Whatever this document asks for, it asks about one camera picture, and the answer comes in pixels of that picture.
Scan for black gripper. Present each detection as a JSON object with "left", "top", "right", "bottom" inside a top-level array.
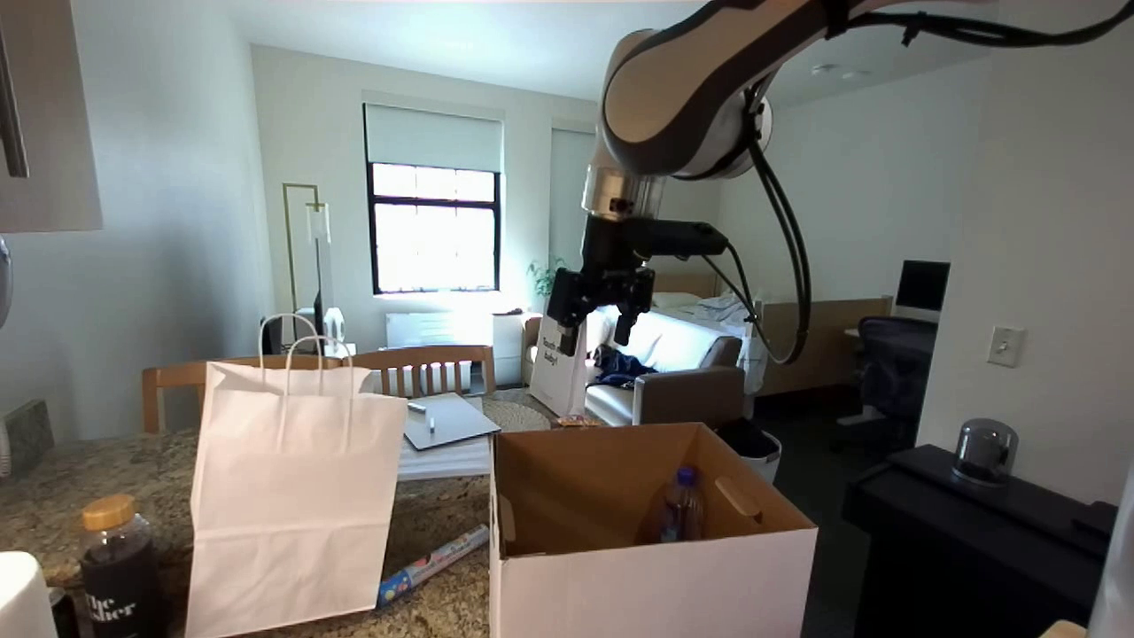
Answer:
[{"left": 541, "top": 215, "right": 655, "bottom": 360}]

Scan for white drawer unit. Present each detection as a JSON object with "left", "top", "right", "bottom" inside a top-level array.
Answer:
[{"left": 490, "top": 306, "right": 528, "bottom": 391}]

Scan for white roller blind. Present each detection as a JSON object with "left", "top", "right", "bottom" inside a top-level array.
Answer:
[
  {"left": 546, "top": 124, "right": 607, "bottom": 277},
  {"left": 362, "top": 100, "right": 508, "bottom": 178}
]

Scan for green house plant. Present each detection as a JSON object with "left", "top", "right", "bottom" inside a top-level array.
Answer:
[{"left": 523, "top": 254, "right": 573, "bottom": 306}]

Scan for white wall switch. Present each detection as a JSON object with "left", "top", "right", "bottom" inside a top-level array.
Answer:
[{"left": 985, "top": 322, "right": 1027, "bottom": 373}]

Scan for white spray bottle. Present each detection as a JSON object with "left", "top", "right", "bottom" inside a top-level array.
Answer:
[{"left": 324, "top": 306, "right": 358, "bottom": 365}]

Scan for black office chair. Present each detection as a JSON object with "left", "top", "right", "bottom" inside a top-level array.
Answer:
[{"left": 851, "top": 314, "right": 940, "bottom": 453}]

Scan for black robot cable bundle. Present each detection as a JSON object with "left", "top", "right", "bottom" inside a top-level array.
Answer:
[{"left": 707, "top": 0, "right": 1134, "bottom": 368}]

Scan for wooden desk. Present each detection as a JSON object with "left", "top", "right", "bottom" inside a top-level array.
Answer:
[{"left": 754, "top": 296, "right": 897, "bottom": 402}]

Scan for blue cloth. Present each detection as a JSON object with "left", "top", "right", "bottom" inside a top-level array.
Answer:
[{"left": 591, "top": 345, "right": 655, "bottom": 391}]

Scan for white bin black liner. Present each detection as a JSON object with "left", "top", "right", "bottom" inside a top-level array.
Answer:
[{"left": 715, "top": 419, "right": 788, "bottom": 490}]

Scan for black framed window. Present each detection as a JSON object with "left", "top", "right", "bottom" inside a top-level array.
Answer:
[{"left": 366, "top": 161, "right": 503, "bottom": 298}]

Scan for open cardboard box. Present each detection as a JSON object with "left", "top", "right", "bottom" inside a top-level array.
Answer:
[{"left": 490, "top": 423, "right": 823, "bottom": 638}]

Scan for computer monitor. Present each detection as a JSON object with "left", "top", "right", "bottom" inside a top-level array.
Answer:
[{"left": 893, "top": 254, "right": 955, "bottom": 327}]

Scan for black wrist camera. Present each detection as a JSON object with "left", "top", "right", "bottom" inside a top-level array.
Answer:
[{"left": 614, "top": 213, "right": 734, "bottom": 264}]

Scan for white printed shopping bag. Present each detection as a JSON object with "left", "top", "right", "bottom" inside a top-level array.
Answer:
[{"left": 523, "top": 296, "right": 608, "bottom": 426}]

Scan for dark bottle orange cap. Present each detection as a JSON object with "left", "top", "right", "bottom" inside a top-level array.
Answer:
[{"left": 72, "top": 493, "right": 169, "bottom": 638}]

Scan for brown sofa white cushions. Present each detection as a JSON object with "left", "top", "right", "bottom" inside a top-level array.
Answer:
[{"left": 582, "top": 286, "right": 759, "bottom": 432}]

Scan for white radiator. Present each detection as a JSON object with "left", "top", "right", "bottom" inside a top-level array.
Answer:
[{"left": 384, "top": 308, "right": 499, "bottom": 356}]

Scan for black appliance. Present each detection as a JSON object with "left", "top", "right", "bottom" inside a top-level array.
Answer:
[{"left": 845, "top": 441, "right": 1128, "bottom": 638}]

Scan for wall cabinet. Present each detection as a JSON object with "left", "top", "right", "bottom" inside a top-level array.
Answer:
[{"left": 0, "top": 0, "right": 106, "bottom": 239}]

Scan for clear water bottle blue cap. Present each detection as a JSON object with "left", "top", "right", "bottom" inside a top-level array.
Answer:
[{"left": 655, "top": 462, "right": 709, "bottom": 547}]

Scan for white paper bag with handles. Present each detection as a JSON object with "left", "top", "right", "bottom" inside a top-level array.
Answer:
[{"left": 184, "top": 314, "right": 410, "bottom": 638}]

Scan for grey notebook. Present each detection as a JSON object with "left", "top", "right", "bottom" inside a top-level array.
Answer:
[{"left": 402, "top": 394, "right": 503, "bottom": 458}]

